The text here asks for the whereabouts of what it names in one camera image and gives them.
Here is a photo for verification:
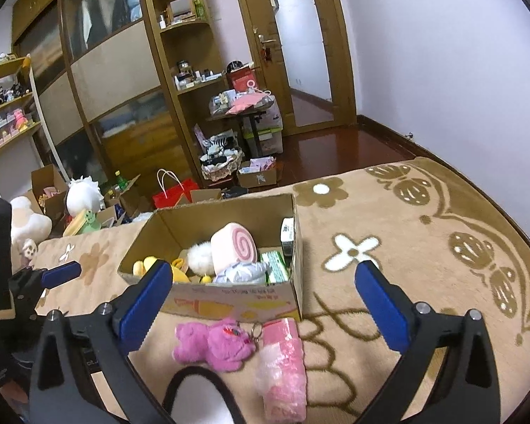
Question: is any pink bear plush keychain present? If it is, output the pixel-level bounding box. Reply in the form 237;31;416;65
172;317;263;372

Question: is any brass door handle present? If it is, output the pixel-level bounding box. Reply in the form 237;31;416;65
257;33;278;60

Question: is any basket of socks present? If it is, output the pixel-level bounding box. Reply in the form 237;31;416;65
200;130;245;182

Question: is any red paper bag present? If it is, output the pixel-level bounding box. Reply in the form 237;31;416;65
152;169;200;209

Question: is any red box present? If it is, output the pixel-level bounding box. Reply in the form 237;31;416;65
226;67;259;93

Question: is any small dark side table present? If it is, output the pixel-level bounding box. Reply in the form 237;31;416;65
205;97;279;160

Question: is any wooden wardrobe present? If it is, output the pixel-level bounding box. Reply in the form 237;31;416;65
11;0;190;199

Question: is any small cardboard box with packets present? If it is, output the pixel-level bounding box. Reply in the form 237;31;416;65
237;157;278;188

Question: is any white-haired plush doll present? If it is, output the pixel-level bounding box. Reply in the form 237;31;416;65
214;261;270;284

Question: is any green frog toy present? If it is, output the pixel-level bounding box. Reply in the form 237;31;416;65
63;209;102;236

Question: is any white storage box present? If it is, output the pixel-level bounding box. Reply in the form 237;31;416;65
243;101;285;157

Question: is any tall brown cardboard box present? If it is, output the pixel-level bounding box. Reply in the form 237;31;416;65
30;164;69;217

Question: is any wall shelf with figures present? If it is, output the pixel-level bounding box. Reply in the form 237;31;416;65
0;55;42;160

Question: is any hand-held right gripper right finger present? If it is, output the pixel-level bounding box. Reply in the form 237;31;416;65
354;260;501;424

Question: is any wooden picture frame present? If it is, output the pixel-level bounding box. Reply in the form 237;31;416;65
165;0;195;20

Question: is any pink cloth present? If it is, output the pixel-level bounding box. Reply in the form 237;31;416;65
225;93;275;116

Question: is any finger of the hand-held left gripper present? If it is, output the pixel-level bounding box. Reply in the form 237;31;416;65
10;260;82;294

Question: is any beige flower printed blanket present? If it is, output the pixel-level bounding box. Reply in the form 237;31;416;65
35;157;530;424

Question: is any wooden corner shelf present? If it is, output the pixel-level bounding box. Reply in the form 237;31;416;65
139;0;230;182

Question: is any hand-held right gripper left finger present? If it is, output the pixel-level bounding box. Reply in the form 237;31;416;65
29;260;174;424

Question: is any white round plush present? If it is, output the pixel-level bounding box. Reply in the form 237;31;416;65
66;176;104;217

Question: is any white bag with black strap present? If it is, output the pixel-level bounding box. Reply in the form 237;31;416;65
163;367;243;424

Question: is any green tissue pack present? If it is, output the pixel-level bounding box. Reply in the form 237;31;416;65
260;249;291;284

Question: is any small white green carton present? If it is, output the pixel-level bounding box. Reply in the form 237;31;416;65
279;217;298;257

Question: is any yellow plush toy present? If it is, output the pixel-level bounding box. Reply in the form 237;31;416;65
132;254;213;284

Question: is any pink plastic packet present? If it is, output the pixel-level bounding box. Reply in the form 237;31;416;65
254;318;307;422

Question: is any cream plush toy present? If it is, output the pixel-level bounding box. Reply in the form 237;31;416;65
10;195;54;248

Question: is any wooden door with glass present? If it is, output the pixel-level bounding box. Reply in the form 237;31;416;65
230;0;358;135

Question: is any white furry ball plush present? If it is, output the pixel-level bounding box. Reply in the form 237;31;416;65
179;241;215;277

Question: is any cardboard box with bottles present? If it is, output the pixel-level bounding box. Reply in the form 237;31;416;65
104;174;153;226

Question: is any pink swirl roll plush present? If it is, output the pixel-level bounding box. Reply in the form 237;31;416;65
211;222;259;272

